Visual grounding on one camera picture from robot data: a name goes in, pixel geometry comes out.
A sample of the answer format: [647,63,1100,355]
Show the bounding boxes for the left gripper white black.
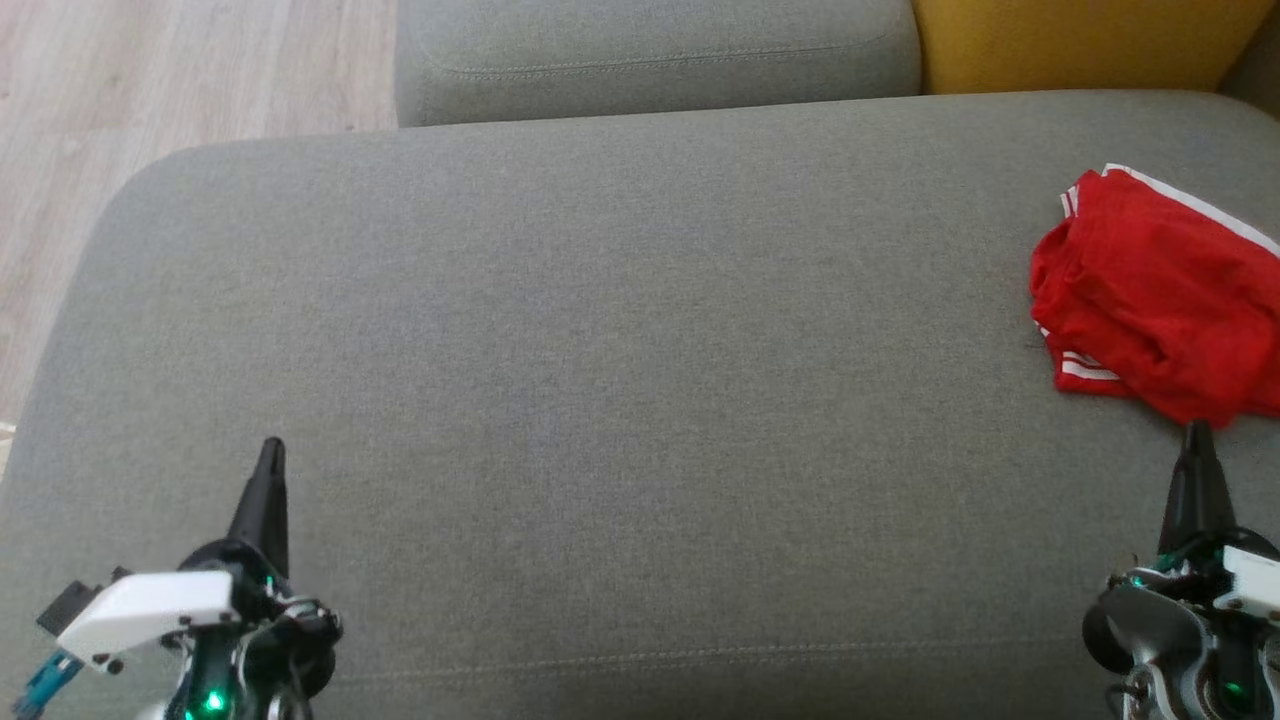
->
[57,437,343,720]

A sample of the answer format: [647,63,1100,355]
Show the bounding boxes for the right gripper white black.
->
[1128,421,1280,720]

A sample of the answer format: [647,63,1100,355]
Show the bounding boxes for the red jersey with black print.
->
[1040,163,1280,401]

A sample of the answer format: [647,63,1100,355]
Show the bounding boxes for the red shorts with white bands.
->
[1028,168,1280,429]

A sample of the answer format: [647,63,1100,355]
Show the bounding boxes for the grey sofa seat cushion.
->
[0,90,1280,720]

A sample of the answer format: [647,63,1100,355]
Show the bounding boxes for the dark grey sofa cushion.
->
[1220,10,1280,121]

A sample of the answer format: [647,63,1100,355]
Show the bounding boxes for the yellow sofa cushion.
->
[912,0,1279,96]

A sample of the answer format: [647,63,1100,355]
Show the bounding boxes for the grey sofa back cushion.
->
[393,0,923,128]

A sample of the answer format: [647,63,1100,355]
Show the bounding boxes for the left cable with teal plug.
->
[12,648,86,720]

